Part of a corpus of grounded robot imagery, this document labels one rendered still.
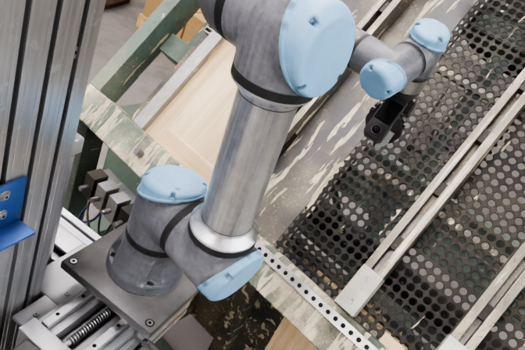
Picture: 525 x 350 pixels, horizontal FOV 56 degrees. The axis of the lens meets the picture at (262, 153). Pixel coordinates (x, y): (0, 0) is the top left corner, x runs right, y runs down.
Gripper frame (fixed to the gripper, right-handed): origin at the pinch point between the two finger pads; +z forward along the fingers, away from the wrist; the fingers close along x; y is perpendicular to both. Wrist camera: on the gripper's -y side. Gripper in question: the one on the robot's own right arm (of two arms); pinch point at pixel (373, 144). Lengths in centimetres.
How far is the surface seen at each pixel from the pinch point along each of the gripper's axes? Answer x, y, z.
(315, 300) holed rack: -8.1, -28.2, 33.4
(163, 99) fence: 70, -1, 35
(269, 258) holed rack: 8.7, -25.4, 34.9
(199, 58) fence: 68, 16, 26
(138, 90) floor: 194, 96, 198
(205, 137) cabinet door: 49, -3, 35
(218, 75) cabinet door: 59, 15, 28
